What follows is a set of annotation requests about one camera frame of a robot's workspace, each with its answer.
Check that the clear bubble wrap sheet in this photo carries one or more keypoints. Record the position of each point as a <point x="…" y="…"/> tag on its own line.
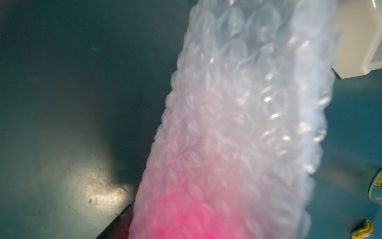
<point x="246" y="109"/>

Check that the pink plastic wine glass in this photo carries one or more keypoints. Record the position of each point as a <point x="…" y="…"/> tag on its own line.
<point x="186" y="212"/>

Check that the white tape dispenser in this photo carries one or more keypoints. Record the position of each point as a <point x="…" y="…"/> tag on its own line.
<point x="359" y="48"/>

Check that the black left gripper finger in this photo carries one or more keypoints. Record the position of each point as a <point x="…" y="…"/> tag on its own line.
<point x="119" y="227"/>

